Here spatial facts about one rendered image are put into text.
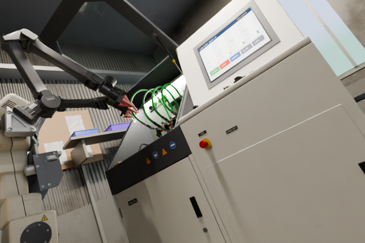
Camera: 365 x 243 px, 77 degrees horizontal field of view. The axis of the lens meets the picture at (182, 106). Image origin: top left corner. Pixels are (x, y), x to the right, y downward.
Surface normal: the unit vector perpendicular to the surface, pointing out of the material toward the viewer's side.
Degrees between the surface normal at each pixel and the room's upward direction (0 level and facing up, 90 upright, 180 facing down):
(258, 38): 76
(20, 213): 90
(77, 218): 90
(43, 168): 90
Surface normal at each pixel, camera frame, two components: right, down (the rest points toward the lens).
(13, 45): 0.69, -0.30
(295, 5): -0.67, 0.06
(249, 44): -0.64, -0.22
